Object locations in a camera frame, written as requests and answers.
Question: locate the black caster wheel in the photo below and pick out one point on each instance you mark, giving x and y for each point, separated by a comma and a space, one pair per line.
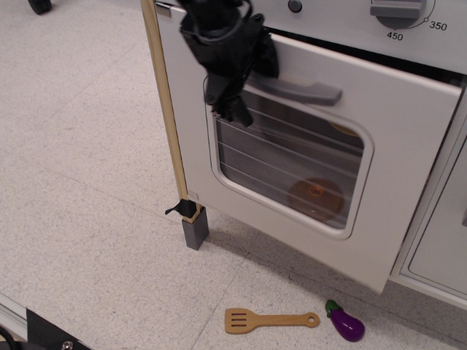
40, 6

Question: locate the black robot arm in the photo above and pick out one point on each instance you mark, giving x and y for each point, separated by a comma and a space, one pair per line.
216, 16

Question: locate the yellow toy plate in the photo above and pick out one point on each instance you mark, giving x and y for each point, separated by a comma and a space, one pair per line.
344, 130

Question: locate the purple toy eggplant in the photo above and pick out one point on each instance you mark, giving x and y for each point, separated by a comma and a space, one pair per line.
350, 328

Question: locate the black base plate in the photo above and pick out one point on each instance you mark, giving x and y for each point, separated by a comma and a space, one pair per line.
46, 335

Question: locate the white cupboard door right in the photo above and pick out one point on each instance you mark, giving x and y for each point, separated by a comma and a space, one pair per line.
437, 256

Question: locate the small grey round button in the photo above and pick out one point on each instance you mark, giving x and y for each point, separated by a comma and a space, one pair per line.
295, 6

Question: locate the grey temperature knob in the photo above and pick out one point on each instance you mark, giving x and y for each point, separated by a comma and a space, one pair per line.
397, 14

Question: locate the white toy kitchen cabinet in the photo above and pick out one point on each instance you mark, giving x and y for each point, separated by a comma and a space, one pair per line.
335, 127

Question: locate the wooden toy spatula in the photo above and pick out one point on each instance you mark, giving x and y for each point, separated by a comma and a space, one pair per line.
243, 321

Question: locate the orange toy pot lid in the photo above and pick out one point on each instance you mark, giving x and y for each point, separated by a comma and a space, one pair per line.
318, 198

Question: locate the grey cabinet foot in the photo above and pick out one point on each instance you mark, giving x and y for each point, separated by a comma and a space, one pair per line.
197, 232

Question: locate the black tape piece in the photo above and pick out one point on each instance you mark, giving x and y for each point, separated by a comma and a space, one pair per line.
185, 208

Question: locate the white toy oven door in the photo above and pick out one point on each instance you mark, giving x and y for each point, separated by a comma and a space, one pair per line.
404, 93

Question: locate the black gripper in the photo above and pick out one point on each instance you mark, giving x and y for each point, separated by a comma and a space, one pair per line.
229, 59

